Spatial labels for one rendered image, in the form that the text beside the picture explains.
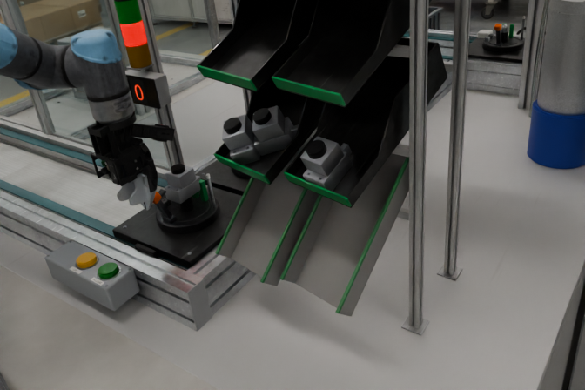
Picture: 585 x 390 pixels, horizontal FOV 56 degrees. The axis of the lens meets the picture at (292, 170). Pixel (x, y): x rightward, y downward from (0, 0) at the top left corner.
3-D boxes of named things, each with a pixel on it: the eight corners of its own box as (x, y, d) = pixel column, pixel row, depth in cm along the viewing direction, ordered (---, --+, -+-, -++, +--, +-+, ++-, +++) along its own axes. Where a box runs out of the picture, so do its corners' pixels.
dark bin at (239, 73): (257, 92, 82) (233, 55, 76) (203, 77, 90) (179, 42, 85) (362, -27, 90) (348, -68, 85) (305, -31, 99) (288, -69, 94)
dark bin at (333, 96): (345, 108, 73) (326, 67, 68) (277, 89, 82) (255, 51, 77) (452, -24, 82) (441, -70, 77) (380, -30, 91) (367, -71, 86)
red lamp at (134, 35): (135, 47, 123) (130, 25, 120) (120, 45, 125) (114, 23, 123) (151, 41, 126) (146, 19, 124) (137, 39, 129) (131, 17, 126)
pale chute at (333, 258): (352, 317, 90) (337, 313, 86) (294, 283, 98) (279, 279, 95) (423, 160, 92) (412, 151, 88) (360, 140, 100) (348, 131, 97)
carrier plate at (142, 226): (191, 270, 110) (189, 261, 109) (114, 237, 123) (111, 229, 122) (265, 209, 127) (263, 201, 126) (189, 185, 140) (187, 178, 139)
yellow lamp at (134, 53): (140, 69, 125) (135, 48, 123) (125, 66, 128) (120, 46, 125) (157, 62, 128) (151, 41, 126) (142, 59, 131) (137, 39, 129)
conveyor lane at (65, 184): (200, 303, 115) (191, 265, 110) (-11, 204, 160) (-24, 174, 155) (280, 231, 134) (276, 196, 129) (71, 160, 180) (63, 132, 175)
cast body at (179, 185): (180, 204, 118) (173, 176, 115) (166, 199, 120) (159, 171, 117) (207, 185, 124) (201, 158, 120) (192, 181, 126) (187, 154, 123)
